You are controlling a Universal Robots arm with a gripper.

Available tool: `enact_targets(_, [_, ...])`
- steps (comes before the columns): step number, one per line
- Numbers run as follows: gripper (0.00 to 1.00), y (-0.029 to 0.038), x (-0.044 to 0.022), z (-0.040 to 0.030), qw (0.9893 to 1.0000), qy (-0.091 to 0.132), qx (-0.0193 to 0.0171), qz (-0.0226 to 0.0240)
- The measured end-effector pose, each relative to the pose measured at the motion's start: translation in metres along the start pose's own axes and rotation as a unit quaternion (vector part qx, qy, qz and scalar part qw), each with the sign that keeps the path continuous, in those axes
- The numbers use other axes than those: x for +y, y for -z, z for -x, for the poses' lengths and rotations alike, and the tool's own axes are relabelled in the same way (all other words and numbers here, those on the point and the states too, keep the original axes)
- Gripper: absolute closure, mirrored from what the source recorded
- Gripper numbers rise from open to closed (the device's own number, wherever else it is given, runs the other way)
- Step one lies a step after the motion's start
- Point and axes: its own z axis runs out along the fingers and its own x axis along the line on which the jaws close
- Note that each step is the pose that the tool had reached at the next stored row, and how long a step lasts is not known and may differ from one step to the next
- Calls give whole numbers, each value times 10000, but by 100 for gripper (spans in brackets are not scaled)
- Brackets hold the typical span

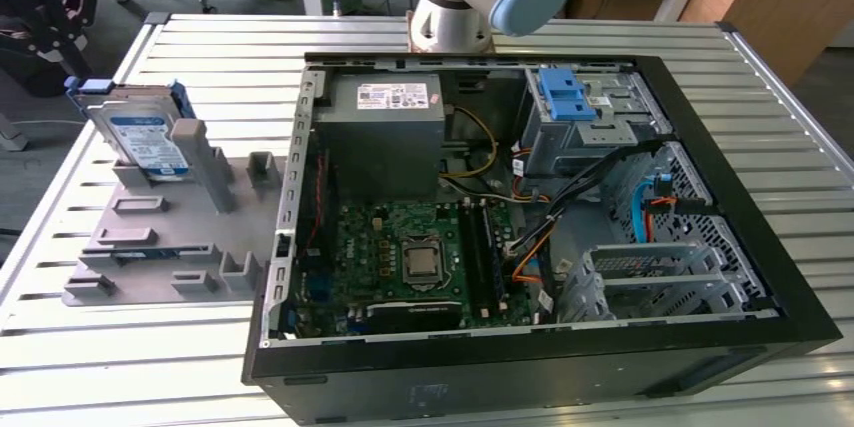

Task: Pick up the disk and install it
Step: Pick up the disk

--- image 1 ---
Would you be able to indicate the hard disk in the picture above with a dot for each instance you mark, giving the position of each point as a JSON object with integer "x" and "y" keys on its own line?
{"x": 140, "y": 137}

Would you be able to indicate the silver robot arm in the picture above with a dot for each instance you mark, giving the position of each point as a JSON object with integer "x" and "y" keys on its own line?
{"x": 453, "y": 22}

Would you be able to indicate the silver disk bay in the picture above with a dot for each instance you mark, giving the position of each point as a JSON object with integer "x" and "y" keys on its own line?
{"x": 667, "y": 287}

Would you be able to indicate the black mesh bin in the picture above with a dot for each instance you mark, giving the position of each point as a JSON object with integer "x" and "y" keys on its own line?
{"x": 40, "y": 83}

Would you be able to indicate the grey stand foot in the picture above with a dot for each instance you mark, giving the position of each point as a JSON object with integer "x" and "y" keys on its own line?
{"x": 13, "y": 139}

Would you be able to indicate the grey parts rack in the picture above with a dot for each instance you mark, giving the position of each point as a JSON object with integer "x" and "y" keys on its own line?
{"x": 173, "y": 227}

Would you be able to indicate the RAM stick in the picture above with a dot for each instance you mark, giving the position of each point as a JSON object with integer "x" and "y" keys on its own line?
{"x": 142, "y": 254}

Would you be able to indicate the grey power supply unit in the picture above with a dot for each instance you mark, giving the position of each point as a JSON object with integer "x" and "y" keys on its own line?
{"x": 380, "y": 157}

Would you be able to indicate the black case fan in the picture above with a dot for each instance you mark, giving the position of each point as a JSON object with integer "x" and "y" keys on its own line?
{"x": 308, "y": 227}

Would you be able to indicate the green motherboard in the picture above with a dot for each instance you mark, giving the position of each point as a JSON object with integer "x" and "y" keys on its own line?
{"x": 373, "y": 267}

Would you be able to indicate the metal CPU socket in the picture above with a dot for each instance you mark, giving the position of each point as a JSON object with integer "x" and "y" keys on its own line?
{"x": 401, "y": 267}

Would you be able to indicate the silver CPU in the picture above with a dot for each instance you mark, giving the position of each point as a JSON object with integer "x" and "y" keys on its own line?
{"x": 423, "y": 261}

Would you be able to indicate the black RAM slot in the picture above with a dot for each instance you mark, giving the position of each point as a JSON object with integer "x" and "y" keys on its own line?
{"x": 495, "y": 257}
{"x": 473, "y": 257}

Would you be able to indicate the black graphics card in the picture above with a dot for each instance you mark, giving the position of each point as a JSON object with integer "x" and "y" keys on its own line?
{"x": 413, "y": 314}

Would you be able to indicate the silver drive cage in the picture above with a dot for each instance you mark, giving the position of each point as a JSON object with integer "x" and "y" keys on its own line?
{"x": 600, "y": 137}

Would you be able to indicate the black PC case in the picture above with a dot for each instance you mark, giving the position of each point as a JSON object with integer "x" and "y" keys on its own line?
{"x": 467, "y": 377}

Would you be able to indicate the blue plastic drive bracket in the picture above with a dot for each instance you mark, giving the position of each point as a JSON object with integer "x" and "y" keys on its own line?
{"x": 567, "y": 97}

